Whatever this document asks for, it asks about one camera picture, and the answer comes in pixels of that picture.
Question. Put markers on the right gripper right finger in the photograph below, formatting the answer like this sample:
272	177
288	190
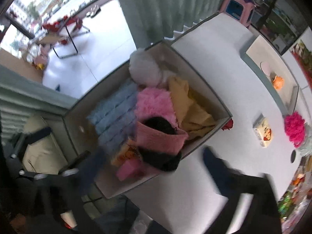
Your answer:
262	215

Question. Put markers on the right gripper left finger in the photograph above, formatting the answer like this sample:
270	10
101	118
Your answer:
53	203

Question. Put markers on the pink foam sponge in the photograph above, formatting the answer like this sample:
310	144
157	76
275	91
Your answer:
131	169

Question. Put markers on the yellow cartoon tissue pack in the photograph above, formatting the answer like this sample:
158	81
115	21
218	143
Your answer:
128	151

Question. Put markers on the light blue chenille mat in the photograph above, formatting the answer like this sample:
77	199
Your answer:
114	118

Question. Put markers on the tan knitted sock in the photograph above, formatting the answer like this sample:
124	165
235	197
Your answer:
191	115

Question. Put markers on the light pink fluffy pompom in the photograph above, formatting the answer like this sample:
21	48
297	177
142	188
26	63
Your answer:
155	102

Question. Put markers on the white cloth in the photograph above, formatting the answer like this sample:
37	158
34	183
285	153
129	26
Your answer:
145	71

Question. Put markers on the snack packages pile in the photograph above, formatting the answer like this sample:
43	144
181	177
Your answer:
295	201

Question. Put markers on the black table grommet hole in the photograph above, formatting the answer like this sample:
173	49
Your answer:
293	156

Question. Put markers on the large grey storage box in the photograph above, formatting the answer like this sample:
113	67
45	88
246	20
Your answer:
82	132

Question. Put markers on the pale green yarn ball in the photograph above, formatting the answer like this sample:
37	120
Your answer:
305	148

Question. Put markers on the magenta fluffy yarn ball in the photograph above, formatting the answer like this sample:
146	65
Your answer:
295	128

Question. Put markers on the dark red fabric rose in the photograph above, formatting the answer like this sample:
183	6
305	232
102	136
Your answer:
228	125

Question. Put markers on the orange fabric flower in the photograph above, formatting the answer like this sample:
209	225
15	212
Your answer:
278	82

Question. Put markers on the round pink pad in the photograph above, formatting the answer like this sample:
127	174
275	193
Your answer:
265	67

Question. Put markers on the shallow grey tray box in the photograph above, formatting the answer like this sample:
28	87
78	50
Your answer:
272	71

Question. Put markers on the black display shelf cabinet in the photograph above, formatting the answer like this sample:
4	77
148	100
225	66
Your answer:
279	21

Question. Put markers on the grey green curtain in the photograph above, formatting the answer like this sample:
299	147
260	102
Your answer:
150	21

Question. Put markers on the pink plastic stool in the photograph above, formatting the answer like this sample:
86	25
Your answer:
241	10

